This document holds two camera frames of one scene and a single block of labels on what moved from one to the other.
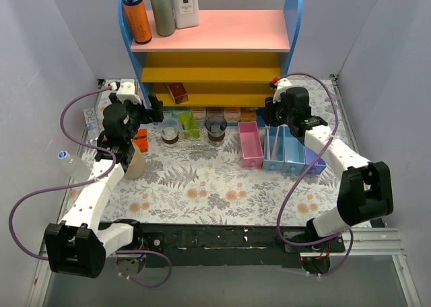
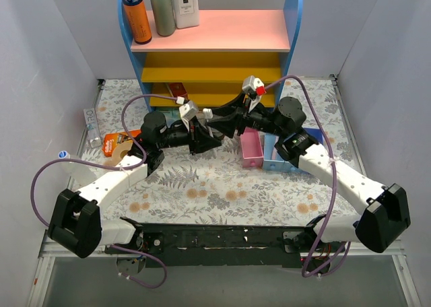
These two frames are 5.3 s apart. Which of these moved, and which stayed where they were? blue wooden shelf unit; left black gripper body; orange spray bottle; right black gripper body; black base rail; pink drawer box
Moved: left black gripper body; right black gripper body
Stayed: black base rail; blue wooden shelf unit; orange spray bottle; pink drawer box
